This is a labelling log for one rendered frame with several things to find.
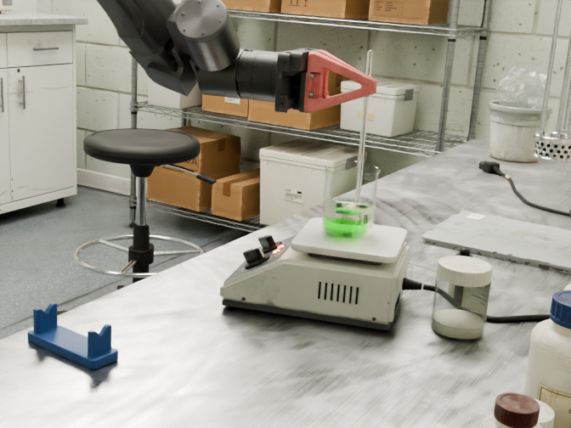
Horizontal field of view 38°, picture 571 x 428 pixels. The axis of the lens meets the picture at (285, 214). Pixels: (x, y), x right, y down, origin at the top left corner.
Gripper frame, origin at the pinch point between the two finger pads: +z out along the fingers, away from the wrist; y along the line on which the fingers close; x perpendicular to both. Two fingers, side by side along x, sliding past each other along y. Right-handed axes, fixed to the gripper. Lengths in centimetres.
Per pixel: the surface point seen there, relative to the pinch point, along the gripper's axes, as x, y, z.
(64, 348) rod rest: 25.2, -26.6, -22.0
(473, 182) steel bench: 26, 77, 6
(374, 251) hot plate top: 17.2, -5.4, 3.5
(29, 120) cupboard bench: 55, 223, -200
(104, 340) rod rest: 23.8, -25.8, -18.1
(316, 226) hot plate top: 17.2, 0.8, -5.0
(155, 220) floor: 100, 249, -150
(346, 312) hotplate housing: 24.2, -7.1, 1.3
